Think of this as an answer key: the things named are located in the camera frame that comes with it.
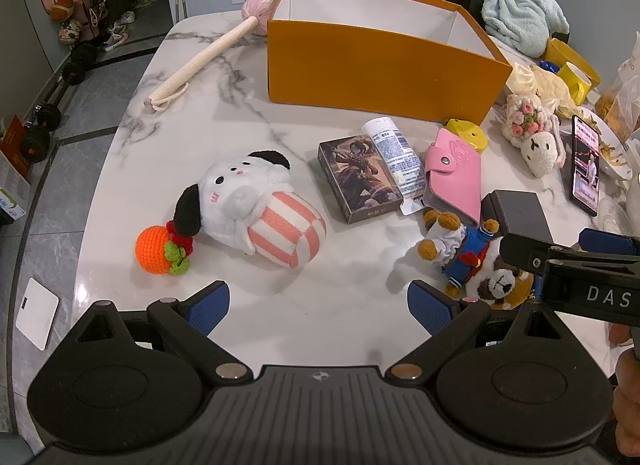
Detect yellow round toy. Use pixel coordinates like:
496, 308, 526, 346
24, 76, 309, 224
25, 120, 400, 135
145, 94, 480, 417
444, 118, 488, 155

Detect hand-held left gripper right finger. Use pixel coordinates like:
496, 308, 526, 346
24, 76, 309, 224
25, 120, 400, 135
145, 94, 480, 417
386, 281, 568, 386

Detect dark grey box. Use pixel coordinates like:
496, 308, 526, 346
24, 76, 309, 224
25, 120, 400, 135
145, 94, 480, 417
480, 189, 553, 246

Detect printed cardboard box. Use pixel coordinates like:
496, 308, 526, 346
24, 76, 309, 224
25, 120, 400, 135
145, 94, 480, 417
0, 115, 32, 220

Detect white bathroom scale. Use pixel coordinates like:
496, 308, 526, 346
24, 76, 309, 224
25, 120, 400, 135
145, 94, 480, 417
15, 277, 60, 351

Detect orange cardboard box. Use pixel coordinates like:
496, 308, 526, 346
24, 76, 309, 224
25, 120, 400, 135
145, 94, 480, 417
266, 0, 513, 126

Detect yellow bowl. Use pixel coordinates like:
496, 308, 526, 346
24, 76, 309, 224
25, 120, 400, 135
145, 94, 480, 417
542, 38, 588, 71

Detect illustrated card box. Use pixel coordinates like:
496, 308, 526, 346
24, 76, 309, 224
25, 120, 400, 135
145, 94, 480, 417
317, 135, 405, 225

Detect yellow cup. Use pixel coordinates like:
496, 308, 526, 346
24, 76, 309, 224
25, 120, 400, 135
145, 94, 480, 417
555, 62, 602, 106

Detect pink snap wallet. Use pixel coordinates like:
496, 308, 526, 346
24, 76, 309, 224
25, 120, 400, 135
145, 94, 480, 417
422, 128, 483, 226

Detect orange crochet persimmon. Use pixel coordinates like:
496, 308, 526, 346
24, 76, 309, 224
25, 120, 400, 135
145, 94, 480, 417
135, 222, 195, 276

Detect white dog plush striped cushion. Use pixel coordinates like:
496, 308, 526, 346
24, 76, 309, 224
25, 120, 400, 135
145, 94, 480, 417
172, 149, 327, 270

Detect cream cloth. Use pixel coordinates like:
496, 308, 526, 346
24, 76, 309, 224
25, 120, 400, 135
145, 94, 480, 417
507, 62, 581, 118

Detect bear plush blue overalls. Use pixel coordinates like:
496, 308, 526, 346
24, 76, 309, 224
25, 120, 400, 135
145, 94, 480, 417
417, 208, 501, 298

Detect brown white dog plush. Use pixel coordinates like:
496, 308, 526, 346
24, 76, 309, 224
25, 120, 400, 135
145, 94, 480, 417
462, 240, 536, 310

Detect clear plastic bag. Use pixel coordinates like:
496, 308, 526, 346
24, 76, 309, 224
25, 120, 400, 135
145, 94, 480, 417
595, 32, 640, 143

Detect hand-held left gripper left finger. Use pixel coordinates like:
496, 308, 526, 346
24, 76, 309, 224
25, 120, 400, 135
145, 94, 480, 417
65, 281, 253, 386

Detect white cream tube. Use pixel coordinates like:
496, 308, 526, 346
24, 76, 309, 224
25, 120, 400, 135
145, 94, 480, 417
361, 116, 427, 216

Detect pink massage hammer rope handle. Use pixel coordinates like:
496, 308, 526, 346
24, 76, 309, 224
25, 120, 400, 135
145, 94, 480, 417
144, 0, 282, 112

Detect light blue fleece towel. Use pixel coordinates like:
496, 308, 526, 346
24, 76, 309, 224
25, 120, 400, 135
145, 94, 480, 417
481, 0, 571, 58

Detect black dumbbell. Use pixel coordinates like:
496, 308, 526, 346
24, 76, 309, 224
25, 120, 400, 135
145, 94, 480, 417
61, 42, 99, 86
19, 104, 63, 163

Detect crochet bunny with flowers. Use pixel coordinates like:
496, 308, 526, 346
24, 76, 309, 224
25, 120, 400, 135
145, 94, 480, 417
502, 92, 566, 178

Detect black smartphone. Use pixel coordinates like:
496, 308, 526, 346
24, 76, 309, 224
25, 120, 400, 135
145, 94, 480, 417
570, 114, 602, 217

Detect person's right hand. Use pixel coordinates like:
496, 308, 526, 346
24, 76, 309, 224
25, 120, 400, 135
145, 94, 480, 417
612, 347, 640, 456

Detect patterned ball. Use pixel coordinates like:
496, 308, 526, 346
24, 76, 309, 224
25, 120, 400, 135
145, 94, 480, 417
58, 19, 83, 44

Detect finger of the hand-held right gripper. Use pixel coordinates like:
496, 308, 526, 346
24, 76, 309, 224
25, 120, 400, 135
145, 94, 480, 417
581, 228, 640, 258
500, 232, 553, 273

